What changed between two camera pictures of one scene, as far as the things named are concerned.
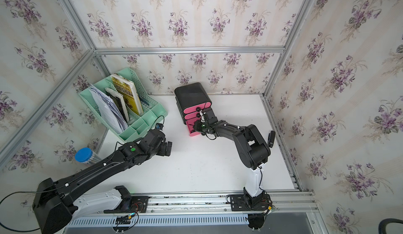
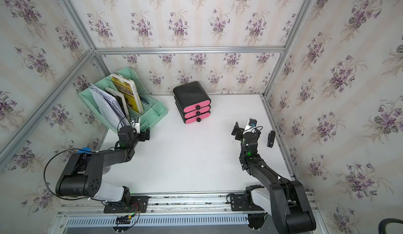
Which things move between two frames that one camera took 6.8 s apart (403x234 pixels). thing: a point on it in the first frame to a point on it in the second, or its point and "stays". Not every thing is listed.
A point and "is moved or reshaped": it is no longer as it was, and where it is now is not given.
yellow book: (127, 88) stays
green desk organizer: (124, 104) stays
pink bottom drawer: (190, 123) is moved or reshaped
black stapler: (271, 138) stays
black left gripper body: (162, 151) to (141, 138)
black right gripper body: (204, 126) to (239, 136)
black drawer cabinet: (191, 99) stays
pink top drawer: (197, 108) stays
